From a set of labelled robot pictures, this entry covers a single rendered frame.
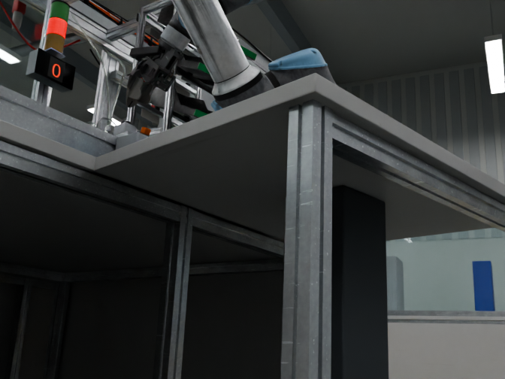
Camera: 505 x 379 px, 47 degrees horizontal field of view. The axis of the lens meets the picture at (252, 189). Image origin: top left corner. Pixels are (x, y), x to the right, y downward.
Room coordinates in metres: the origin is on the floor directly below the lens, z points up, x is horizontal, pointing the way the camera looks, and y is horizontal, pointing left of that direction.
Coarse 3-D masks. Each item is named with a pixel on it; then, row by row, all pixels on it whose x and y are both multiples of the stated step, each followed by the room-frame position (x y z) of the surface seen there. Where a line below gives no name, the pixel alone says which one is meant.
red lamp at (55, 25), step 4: (52, 20) 1.40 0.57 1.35; (56, 20) 1.40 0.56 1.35; (60, 20) 1.41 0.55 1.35; (64, 20) 1.42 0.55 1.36; (48, 24) 1.41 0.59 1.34; (52, 24) 1.40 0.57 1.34; (56, 24) 1.40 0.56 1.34; (60, 24) 1.41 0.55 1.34; (64, 24) 1.42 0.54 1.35; (48, 28) 1.41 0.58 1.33; (52, 28) 1.40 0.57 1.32; (56, 28) 1.40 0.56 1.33; (60, 28) 1.41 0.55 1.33; (64, 28) 1.42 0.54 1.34; (48, 32) 1.41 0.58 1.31; (52, 32) 1.40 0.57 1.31; (56, 32) 1.41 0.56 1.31; (60, 32) 1.41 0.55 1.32; (64, 32) 1.42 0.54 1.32; (64, 36) 1.42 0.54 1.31
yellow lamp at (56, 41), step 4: (48, 36) 1.41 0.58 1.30; (52, 36) 1.40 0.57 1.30; (56, 36) 1.41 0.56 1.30; (60, 36) 1.41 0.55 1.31; (48, 40) 1.40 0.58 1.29; (52, 40) 1.40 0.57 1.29; (56, 40) 1.41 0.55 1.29; (60, 40) 1.41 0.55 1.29; (64, 40) 1.43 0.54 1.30; (44, 44) 1.42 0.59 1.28; (48, 44) 1.40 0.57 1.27; (52, 44) 1.40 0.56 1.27; (56, 44) 1.41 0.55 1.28; (60, 44) 1.42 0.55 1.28; (44, 48) 1.41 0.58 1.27; (48, 48) 1.40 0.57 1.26; (56, 48) 1.41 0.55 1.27; (60, 48) 1.42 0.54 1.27; (60, 52) 1.42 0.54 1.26
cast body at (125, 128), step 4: (120, 124) 1.50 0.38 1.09; (124, 124) 1.49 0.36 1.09; (128, 124) 1.50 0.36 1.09; (116, 128) 1.51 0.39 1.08; (120, 128) 1.50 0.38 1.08; (124, 128) 1.49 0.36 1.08; (128, 128) 1.50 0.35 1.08; (132, 128) 1.51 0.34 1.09; (116, 132) 1.51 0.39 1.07; (120, 132) 1.50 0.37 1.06; (124, 132) 1.49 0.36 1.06; (128, 132) 1.48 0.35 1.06; (132, 132) 1.50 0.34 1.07; (116, 136) 1.51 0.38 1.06
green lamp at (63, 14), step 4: (52, 4) 1.41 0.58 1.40; (56, 4) 1.40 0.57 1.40; (60, 4) 1.40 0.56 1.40; (64, 4) 1.41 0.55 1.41; (52, 8) 1.41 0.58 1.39; (56, 8) 1.40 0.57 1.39; (60, 8) 1.41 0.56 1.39; (64, 8) 1.41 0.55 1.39; (68, 8) 1.43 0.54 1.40; (52, 12) 1.41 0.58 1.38; (56, 12) 1.40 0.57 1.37; (60, 12) 1.41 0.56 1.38; (64, 12) 1.41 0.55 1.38; (68, 12) 1.43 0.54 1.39; (52, 16) 1.40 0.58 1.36; (56, 16) 1.40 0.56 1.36; (60, 16) 1.41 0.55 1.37; (64, 16) 1.41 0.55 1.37
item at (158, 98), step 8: (152, 96) 1.81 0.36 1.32; (160, 96) 1.77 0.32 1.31; (176, 96) 1.71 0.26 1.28; (184, 96) 1.89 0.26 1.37; (152, 104) 1.81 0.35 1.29; (160, 104) 1.77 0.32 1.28; (176, 104) 1.71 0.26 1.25; (184, 104) 1.89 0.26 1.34; (192, 104) 1.85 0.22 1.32; (200, 104) 1.82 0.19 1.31; (184, 112) 1.68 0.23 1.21; (192, 112) 1.65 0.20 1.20; (200, 112) 1.65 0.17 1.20; (208, 112) 1.79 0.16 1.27
